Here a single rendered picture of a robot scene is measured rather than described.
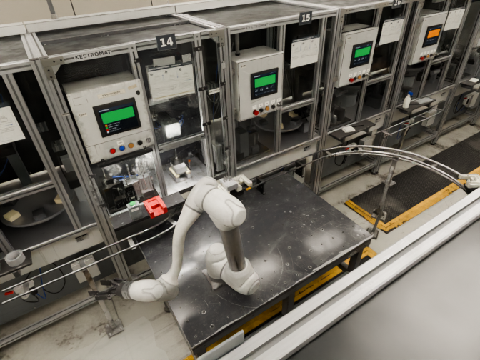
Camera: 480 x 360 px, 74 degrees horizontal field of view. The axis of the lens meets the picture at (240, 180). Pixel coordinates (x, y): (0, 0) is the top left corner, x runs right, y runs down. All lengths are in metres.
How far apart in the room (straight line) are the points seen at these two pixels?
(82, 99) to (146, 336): 1.84
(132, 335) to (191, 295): 0.89
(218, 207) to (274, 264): 0.93
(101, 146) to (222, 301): 1.23
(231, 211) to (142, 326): 1.72
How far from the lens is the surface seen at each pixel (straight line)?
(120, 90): 2.10
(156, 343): 2.85
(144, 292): 1.69
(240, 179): 2.66
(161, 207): 2.43
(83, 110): 2.10
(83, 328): 3.12
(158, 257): 2.42
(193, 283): 2.23
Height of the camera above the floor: 2.46
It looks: 36 degrees down
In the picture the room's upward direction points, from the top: 3 degrees counter-clockwise
